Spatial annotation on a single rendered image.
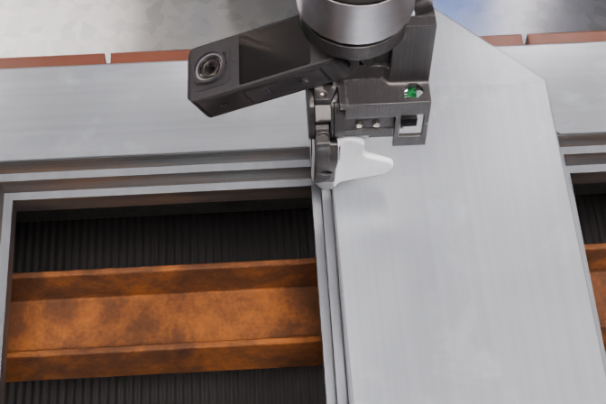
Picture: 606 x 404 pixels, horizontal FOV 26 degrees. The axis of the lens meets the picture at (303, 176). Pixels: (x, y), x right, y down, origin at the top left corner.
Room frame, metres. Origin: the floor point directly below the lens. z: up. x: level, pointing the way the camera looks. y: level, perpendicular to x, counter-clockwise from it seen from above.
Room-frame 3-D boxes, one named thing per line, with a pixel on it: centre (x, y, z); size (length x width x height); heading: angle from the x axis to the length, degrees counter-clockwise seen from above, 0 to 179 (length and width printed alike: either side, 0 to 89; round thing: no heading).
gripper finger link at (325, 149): (0.52, -0.02, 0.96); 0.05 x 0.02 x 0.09; 3
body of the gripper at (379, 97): (0.54, -0.04, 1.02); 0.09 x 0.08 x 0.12; 93
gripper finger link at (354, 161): (0.52, -0.04, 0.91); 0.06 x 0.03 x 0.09; 93
